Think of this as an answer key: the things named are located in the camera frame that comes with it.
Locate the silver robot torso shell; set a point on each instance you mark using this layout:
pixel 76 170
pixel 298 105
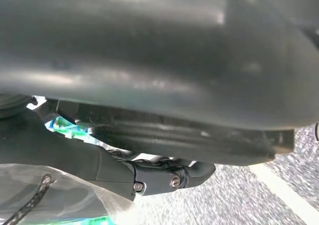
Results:
pixel 69 200

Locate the floor tape strip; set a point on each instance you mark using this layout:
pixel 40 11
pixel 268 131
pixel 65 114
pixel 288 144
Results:
pixel 286 192

